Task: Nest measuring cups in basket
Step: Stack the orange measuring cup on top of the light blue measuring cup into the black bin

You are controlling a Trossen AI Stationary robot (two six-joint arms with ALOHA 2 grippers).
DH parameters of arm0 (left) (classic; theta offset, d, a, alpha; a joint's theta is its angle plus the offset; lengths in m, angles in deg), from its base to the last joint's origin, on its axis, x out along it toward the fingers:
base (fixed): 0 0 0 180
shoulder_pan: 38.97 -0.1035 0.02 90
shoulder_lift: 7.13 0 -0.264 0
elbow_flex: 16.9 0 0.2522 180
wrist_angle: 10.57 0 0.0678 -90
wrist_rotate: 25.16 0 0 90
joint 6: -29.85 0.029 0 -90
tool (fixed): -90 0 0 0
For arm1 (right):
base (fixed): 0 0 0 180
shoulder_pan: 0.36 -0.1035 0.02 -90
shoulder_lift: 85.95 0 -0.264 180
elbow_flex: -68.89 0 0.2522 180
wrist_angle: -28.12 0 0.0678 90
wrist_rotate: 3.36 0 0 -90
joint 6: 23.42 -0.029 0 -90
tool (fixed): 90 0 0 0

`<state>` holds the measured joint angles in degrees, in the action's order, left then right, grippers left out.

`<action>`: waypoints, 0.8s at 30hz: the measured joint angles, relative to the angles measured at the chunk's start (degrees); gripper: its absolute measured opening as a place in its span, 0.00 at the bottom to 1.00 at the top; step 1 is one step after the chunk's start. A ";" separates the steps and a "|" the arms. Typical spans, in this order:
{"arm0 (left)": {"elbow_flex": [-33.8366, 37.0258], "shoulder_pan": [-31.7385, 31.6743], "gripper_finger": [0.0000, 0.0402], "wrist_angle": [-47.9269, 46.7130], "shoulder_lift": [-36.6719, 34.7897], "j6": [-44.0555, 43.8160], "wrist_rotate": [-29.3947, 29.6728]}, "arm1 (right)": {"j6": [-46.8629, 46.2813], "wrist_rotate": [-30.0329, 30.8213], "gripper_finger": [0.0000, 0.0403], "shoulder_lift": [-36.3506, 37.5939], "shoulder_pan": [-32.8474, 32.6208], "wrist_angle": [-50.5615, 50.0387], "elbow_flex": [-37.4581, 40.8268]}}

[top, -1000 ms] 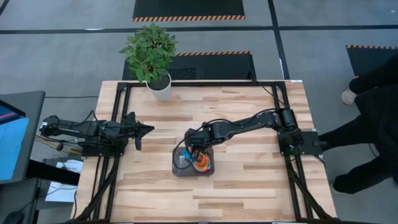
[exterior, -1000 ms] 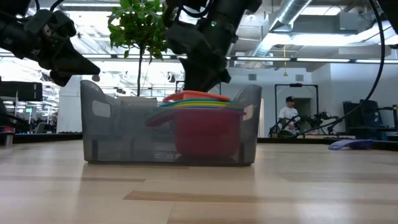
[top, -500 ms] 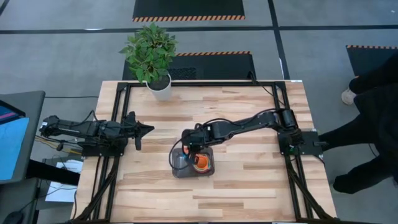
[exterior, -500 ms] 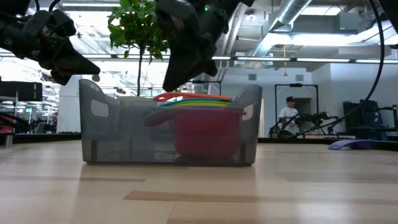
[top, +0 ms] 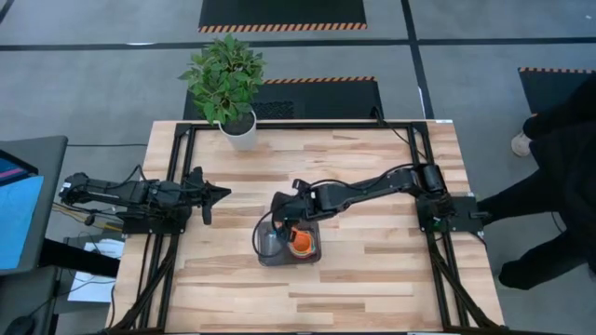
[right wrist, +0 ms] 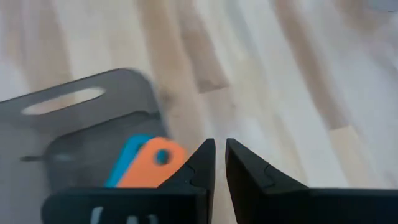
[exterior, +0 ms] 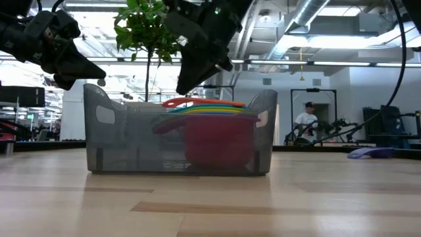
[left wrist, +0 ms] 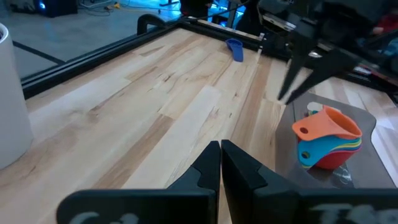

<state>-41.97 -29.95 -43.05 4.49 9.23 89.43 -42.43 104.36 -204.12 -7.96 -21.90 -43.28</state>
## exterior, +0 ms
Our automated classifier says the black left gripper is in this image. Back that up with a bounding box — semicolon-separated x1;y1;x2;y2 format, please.
6;9;107;91

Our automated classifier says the red measuring cup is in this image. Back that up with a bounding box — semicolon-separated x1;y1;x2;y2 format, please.
151;114;262;168

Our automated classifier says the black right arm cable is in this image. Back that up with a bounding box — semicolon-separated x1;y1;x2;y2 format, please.
310;0;407;146

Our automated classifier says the person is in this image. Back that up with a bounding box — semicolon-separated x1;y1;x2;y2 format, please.
293;101;319;146

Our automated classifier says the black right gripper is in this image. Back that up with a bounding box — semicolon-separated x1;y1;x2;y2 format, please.
162;0;254;96

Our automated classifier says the small dark blue measuring cup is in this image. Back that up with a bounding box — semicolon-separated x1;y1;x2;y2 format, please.
347;146;396;160

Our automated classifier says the green leafy plant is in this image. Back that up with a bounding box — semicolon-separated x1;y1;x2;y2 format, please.
113;0;181;103

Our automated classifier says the red and black machine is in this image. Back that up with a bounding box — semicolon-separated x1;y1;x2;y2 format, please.
0;118;34;142

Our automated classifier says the smooth silver ventilation duct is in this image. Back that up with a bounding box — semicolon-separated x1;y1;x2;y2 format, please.
262;0;332;62

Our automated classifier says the yellow hanging cone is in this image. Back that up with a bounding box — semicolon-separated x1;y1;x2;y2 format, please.
299;47;306;82

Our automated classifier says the black frame station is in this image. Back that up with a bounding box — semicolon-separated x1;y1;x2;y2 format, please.
290;88;338;145
197;84;235;101

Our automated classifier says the dark background equipment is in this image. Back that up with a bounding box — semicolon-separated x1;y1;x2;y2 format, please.
361;105;421;149

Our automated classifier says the black rectangular box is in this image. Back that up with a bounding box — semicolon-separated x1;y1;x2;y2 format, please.
0;86;46;108

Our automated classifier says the grey translucent plastic basket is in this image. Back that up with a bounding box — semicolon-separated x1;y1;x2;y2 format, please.
83;83;279;176

